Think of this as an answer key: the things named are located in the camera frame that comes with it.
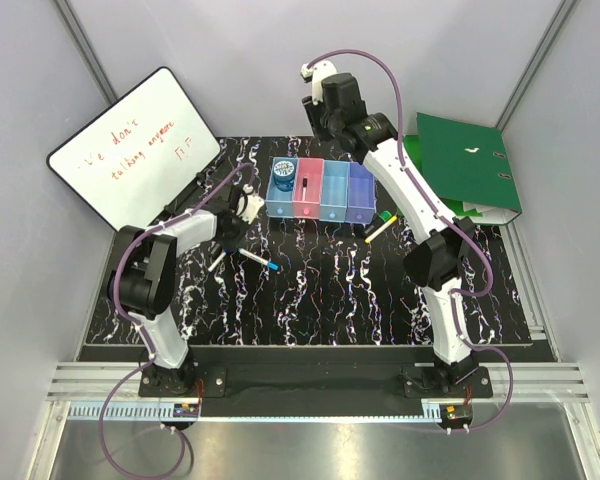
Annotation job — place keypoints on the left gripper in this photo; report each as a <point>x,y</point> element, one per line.
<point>230,244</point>

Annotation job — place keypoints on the white dry-erase board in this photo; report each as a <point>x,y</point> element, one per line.
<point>136,157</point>

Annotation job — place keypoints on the black marble pattern mat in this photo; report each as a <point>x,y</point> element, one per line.
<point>331,288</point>

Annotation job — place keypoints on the white marker blue cap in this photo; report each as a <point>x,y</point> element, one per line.
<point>262,261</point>

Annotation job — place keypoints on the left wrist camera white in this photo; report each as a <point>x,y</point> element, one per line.
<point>249,205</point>

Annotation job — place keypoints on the green black highlighter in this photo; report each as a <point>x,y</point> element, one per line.
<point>378,220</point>

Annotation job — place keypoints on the white marker black cap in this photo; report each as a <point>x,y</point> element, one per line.
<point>217,261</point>

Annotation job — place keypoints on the pink storage bin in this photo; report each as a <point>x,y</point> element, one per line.
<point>312,168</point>

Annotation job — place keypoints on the light blue storage bin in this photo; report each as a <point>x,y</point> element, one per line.
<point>334,194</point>

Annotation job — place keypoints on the translucent green plastic folder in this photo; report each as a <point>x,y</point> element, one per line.
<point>413,149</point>

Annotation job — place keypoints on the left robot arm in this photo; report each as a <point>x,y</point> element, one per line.
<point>142,281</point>

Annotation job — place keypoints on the light blue end bin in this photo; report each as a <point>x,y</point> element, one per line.
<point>279,204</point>

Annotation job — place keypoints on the blue round tape dispenser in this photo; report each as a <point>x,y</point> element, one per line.
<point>284,173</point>

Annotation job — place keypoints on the white pen black tip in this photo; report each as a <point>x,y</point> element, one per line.
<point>304,189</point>

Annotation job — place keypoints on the aluminium rail frame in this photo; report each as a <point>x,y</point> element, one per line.
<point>539,423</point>

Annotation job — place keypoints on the yellow white marker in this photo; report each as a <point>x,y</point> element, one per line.
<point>381,229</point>

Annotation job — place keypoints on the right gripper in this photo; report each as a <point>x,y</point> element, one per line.
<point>312,112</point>

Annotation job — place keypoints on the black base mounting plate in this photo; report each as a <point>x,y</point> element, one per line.
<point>293,382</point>

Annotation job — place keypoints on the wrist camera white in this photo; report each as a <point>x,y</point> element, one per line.
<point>249,205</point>
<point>314,75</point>

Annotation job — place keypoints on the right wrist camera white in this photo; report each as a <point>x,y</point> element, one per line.
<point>314,75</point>

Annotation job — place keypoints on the purple storage bin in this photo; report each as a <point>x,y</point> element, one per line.
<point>361,201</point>

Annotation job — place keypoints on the green lever arch binder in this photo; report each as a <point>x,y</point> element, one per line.
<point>467,167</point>

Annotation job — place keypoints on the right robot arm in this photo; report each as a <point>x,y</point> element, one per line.
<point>442,240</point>

